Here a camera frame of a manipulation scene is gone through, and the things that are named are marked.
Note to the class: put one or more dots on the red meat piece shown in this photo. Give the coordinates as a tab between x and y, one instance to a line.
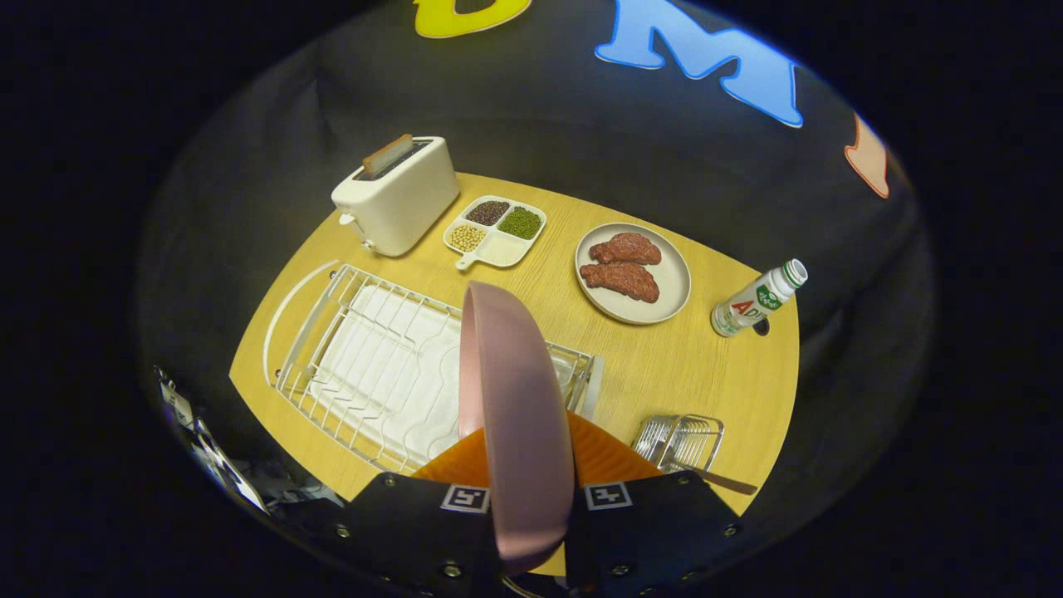
623	282
627	247

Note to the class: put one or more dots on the white drink bottle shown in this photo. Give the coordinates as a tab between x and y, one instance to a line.
751	303

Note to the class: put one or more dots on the brown bread slice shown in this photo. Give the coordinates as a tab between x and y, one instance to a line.
386	156

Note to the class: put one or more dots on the beige plate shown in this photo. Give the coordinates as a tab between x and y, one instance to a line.
674	282

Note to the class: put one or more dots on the white divided bean dish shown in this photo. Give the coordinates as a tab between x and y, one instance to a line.
498	249

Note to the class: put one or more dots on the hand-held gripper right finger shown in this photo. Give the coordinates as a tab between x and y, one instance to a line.
648	531

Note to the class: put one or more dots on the pink plate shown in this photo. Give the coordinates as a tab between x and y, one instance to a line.
519	415

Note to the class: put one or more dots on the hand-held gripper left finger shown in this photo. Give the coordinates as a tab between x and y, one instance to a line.
415	531

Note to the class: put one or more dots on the white toaster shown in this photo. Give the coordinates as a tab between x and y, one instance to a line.
399	208

